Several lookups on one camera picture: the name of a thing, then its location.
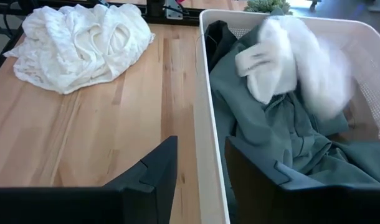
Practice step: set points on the teal green garment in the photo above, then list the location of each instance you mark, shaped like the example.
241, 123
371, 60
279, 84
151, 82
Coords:
271, 124

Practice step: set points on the white crinkled garment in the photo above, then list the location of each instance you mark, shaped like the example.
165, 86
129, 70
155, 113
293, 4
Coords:
68, 46

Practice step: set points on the white fluffy cloth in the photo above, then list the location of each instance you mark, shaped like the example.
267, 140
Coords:
271, 71

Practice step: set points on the white woven plastic laundry basket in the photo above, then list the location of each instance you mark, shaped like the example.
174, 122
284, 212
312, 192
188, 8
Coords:
208, 155

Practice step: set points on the silver metal bracket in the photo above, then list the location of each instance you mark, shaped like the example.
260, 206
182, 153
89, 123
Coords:
174, 11

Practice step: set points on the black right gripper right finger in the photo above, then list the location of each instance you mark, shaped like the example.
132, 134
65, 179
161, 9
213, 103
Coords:
255, 199

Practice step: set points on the green spiky ball plant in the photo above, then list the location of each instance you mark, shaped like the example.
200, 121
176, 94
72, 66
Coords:
266, 5

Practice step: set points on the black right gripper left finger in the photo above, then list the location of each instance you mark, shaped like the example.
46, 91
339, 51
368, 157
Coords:
131, 199

